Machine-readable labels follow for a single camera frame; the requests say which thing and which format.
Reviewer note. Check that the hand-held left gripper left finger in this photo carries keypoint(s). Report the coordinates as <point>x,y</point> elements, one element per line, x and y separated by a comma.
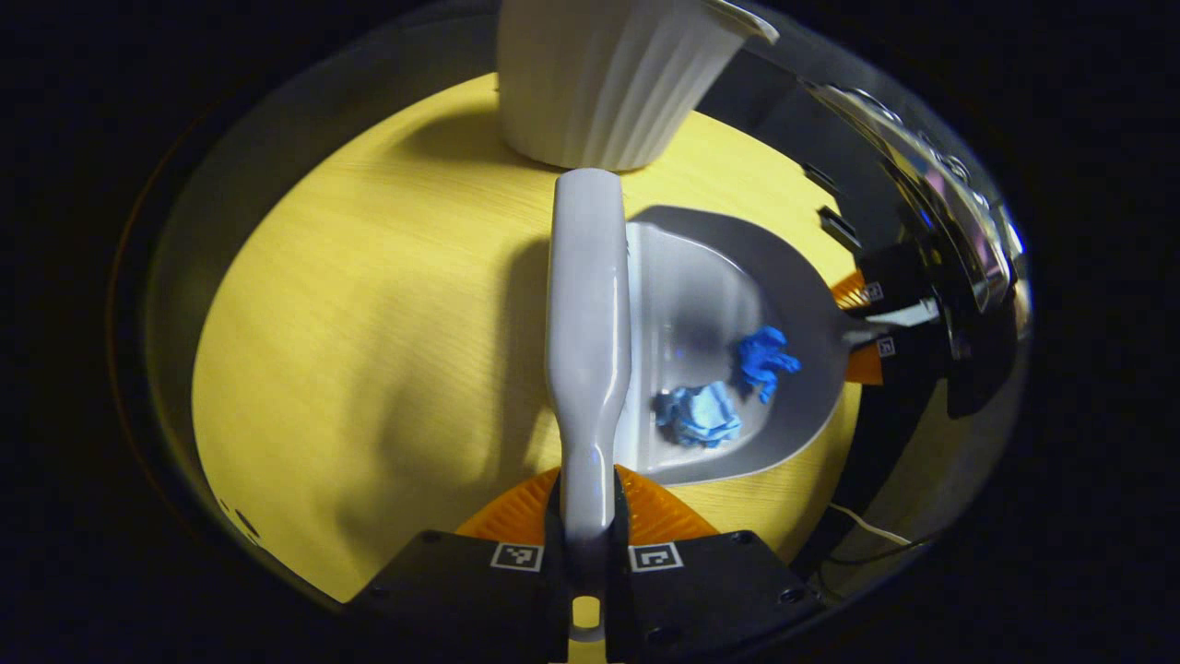
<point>461,599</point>

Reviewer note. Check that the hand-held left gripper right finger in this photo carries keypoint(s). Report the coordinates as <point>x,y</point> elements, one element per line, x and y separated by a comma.
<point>710,599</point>

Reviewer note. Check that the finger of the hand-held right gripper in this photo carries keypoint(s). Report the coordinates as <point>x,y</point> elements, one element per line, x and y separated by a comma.
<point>913,355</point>
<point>899,281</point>

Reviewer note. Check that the grey plastic dustpan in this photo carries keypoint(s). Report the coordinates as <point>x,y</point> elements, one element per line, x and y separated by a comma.
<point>793,277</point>

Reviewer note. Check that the deep blue paper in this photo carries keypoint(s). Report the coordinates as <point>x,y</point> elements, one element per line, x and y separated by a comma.
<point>761,355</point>

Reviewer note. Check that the light blue paper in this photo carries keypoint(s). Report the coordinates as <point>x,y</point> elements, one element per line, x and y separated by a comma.
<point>705,415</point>

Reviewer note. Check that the small grey broom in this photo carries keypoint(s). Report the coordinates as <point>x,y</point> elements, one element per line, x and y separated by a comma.
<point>588,323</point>

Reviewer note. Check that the white ribbed garbage bin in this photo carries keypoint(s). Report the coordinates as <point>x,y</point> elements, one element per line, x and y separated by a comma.
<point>599,83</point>

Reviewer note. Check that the round yellow wooden desktop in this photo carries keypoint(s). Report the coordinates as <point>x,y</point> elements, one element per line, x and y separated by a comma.
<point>369,369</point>

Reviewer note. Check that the black desk edge clip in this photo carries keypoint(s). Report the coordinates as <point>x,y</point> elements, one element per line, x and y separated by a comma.
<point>820,178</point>
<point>839,229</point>

